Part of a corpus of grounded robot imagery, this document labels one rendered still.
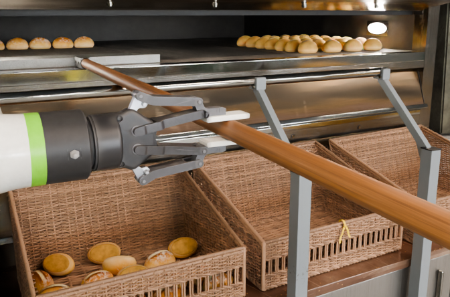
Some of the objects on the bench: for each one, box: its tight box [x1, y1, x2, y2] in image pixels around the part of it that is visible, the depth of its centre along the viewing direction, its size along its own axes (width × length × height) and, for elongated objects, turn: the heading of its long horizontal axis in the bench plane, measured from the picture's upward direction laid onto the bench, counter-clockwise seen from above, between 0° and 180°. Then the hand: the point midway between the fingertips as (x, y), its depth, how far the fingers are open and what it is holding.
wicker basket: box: [7, 161, 246, 297], centre depth 144 cm, size 49×56×28 cm
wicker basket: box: [192, 140, 403, 291], centre depth 172 cm, size 49×56×28 cm
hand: (225, 128), depth 75 cm, fingers closed on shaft, 3 cm apart
